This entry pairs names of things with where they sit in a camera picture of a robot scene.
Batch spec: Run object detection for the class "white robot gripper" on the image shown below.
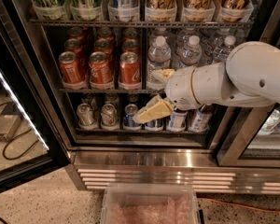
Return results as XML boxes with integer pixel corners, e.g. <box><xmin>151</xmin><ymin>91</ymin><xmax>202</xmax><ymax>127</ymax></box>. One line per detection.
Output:
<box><xmin>133</xmin><ymin>66</ymin><xmax>198</xmax><ymax>124</ymax></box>

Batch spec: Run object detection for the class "red coke can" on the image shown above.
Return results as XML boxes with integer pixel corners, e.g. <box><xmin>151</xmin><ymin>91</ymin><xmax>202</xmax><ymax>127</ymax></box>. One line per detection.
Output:
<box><xmin>97</xmin><ymin>27</ymin><xmax>115</xmax><ymax>42</ymax></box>
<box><xmin>122</xmin><ymin>28</ymin><xmax>139</xmax><ymax>41</ymax></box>
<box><xmin>93</xmin><ymin>38</ymin><xmax>113</xmax><ymax>62</ymax></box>
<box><xmin>64</xmin><ymin>38</ymin><xmax>87</xmax><ymax>74</ymax></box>
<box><xmin>58</xmin><ymin>51</ymin><xmax>85</xmax><ymax>84</ymax></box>
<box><xmin>67</xmin><ymin>27</ymin><xmax>86</xmax><ymax>42</ymax></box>
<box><xmin>122</xmin><ymin>39</ymin><xmax>141</xmax><ymax>55</ymax></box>
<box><xmin>119</xmin><ymin>52</ymin><xmax>141</xmax><ymax>85</ymax></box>
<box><xmin>89</xmin><ymin>51</ymin><xmax>112</xmax><ymax>84</ymax></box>

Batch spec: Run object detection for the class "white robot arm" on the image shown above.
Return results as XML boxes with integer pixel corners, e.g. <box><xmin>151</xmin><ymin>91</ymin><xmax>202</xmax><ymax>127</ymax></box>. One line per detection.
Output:
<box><xmin>133</xmin><ymin>41</ymin><xmax>280</xmax><ymax>124</ymax></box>

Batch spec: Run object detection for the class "blue can bottom right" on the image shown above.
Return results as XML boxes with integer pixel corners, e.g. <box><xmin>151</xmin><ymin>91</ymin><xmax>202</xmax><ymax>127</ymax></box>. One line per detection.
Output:
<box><xmin>145</xmin><ymin>119</ymin><xmax>163</xmax><ymax>131</ymax></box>

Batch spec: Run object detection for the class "blue can bottom left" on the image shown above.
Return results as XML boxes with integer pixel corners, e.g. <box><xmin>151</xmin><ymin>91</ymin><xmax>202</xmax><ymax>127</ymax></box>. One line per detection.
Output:
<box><xmin>123</xmin><ymin>104</ymin><xmax>141</xmax><ymax>130</ymax></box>

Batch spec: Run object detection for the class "clear water bottle front middle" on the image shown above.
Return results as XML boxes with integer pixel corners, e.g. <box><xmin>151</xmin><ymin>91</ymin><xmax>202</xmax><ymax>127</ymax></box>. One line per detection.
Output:
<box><xmin>173</xmin><ymin>35</ymin><xmax>202</xmax><ymax>70</ymax></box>

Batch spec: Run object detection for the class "clear water bottle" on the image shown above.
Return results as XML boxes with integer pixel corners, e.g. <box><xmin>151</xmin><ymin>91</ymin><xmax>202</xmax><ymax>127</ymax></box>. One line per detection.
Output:
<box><xmin>173</xmin><ymin>35</ymin><xmax>202</xmax><ymax>70</ymax></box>
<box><xmin>146</xmin><ymin>35</ymin><xmax>171</xmax><ymax>90</ymax></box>
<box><xmin>208</xmin><ymin>35</ymin><xmax>236</xmax><ymax>64</ymax></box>

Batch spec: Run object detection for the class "stainless steel fridge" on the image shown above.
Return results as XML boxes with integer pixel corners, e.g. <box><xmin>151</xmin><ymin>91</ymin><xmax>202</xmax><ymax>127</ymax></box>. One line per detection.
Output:
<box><xmin>2</xmin><ymin>0</ymin><xmax>280</xmax><ymax>195</ymax></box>

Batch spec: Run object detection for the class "silver can bottom left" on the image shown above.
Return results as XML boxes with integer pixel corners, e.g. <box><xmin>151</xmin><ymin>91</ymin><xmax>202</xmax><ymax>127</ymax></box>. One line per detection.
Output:
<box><xmin>77</xmin><ymin>104</ymin><xmax>95</xmax><ymax>130</ymax></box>

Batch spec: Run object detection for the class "open glass fridge door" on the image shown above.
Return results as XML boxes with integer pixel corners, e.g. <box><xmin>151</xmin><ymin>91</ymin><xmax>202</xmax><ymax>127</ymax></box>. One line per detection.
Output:
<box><xmin>0</xmin><ymin>0</ymin><xmax>69</xmax><ymax>194</ymax></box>

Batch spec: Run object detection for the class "clear water bottle front left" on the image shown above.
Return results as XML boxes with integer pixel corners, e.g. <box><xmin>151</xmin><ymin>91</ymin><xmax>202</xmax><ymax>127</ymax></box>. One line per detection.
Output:
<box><xmin>146</xmin><ymin>35</ymin><xmax>171</xmax><ymax>90</ymax></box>

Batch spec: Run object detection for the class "brown tea bottle left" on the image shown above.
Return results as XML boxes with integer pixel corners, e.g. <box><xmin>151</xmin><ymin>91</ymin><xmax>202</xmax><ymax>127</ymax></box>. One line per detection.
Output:
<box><xmin>167</xmin><ymin>109</ymin><xmax>188</xmax><ymax>132</ymax></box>

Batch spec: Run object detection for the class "brown tea bottle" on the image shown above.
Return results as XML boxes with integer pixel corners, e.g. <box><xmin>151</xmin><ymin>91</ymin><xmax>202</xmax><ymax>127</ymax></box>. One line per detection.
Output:
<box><xmin>189</xmin><ymin>105</ymin><xmax>214</xmax><ymax>133</ymax></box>
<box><xmin>167</xmin><ymin>109</ymin><xmax>188</xmax><ymax>132</ymax></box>

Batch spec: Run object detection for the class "brown tea bottle right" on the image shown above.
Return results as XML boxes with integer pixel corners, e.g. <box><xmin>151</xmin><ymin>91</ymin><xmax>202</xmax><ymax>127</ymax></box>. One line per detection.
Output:
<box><xmin>189</xmin><ymin>105</ymin><xmax>214</xmax><ymax>133</ymax></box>

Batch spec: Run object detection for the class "clear water bottle front right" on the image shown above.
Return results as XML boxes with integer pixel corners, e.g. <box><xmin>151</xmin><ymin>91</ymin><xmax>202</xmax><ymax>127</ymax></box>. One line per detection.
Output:
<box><xmin>208</xmin><ymin>35</ymin><xmax>236</xmax><ymax>64</ymax></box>

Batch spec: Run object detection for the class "clear plastic bin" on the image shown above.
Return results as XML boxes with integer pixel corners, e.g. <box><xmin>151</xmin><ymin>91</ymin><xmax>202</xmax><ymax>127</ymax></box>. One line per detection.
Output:
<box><xmin>100</xmin><ymin>183</ymin><xmax>202</xmax><ymax>224</ymax></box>

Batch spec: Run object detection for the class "orange cable on floor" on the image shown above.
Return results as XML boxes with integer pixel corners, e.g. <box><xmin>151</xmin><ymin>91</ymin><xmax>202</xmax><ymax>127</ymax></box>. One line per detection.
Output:
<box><xmin>197</xmin><ymin>197</ymin><xmax>280</xmax><ymax>214</ymax></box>

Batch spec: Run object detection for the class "black cable on floor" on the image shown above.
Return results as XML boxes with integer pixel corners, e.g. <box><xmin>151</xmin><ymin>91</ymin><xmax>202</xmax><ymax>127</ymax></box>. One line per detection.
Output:
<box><xmin>0</xmin><ymin>101</ymin><xmax>41</xmax><ymax>161</ymax></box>

